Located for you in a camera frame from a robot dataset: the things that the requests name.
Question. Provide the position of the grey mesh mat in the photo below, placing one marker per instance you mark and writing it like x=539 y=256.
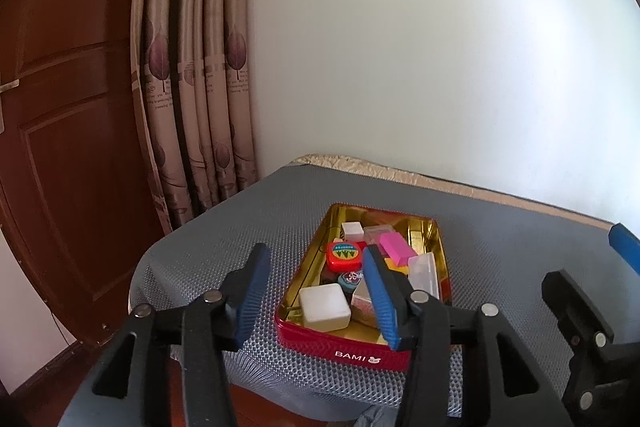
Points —
x=225 y=232

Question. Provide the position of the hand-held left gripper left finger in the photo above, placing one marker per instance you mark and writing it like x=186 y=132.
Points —
x=252 y=297

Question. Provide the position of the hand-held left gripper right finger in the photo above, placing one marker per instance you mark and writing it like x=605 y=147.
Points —
x=380 y=302

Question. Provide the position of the blue cartoon sticker badge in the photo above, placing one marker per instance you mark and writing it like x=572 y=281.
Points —
x=350 y=278

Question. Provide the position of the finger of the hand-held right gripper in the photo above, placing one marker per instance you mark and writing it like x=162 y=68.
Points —
x=625 y=247
x=575 y=307

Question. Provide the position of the white charger cube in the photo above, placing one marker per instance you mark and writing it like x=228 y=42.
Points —
x=325 y=304

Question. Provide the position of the red tin box gold inside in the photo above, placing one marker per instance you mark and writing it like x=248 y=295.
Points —
x=350 y=354

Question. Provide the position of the brown wooden door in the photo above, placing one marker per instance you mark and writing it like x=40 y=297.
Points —
x=75 y=157

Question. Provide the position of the yellow block red stripes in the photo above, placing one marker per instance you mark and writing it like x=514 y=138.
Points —
x=397 y=263

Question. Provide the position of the white cube eraser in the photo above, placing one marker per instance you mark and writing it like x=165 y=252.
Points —
x=352 y=231

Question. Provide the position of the red round tape measure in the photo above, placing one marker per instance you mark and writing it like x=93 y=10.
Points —
x=345 y=254

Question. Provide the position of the clear packet red blue label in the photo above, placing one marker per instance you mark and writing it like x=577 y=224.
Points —
x=425 y=274

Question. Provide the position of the pink rectangular block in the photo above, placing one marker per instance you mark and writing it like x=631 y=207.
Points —
x=397 y=247

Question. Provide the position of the small beige box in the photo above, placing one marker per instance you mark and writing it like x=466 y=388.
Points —
x=362 y=302

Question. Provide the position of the beige leaf print curtain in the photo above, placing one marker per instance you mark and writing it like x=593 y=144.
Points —
x=200 y=107

